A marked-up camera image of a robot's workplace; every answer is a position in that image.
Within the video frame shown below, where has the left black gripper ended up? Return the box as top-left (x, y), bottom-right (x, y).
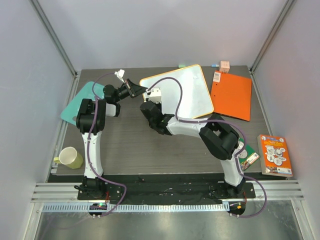
top-left (115, 79), bottom-right (149, 103)

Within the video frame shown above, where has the yellow framed whiteboard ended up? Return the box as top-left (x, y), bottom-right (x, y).
top-left (139, 64), bottom-right (214, 119)

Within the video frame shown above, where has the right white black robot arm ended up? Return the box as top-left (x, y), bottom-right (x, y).
top-left (140, 101), bottom-right (246, 198)

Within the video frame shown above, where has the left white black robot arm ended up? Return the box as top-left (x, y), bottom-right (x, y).
top-left (74, 79), bottom-right (147, 200)

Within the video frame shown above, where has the teal cutting board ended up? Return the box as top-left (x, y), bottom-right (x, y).
top-left (60, 81), bottom-right (95, 126)

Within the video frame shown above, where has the orange folder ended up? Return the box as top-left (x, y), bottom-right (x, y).
top-left (210, 71), bottom-right (252, 121)

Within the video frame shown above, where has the pink cube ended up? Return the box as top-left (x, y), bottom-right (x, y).
top-left (219, 60), bottom-right (230, 73)

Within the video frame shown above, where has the pale yellow mug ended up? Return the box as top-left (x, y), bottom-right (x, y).
top-left (53, 146), bottom-right (84, 170)

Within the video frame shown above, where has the green book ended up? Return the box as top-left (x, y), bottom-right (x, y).
top-left (238, 144), bottom-right (260, 171)

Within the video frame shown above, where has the orange book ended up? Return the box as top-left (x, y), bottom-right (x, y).
top-left (257, 134), bottom-right (293, 178)

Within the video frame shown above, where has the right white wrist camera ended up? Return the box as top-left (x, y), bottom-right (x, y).
top-left (144, 87), bottom-right (162, 104)

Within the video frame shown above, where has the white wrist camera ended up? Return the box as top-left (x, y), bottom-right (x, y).
top-left (114, 69), bottom-right (125, 83)
top-left (144, 87), bottom-right (162, 104)

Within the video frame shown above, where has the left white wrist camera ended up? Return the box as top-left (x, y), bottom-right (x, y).
top-left (114, 69), bottom-right (125, 83)

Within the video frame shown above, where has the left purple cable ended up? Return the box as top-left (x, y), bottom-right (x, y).
top-left (84, 72), bottom-right (127, 218)

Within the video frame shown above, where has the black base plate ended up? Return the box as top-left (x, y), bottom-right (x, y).
top-left (74, 173), bottom-right (256, 206)

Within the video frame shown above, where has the slotted grey cable duct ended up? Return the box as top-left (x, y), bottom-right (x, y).
top-left (42, 202), bottom-right (230, 213)

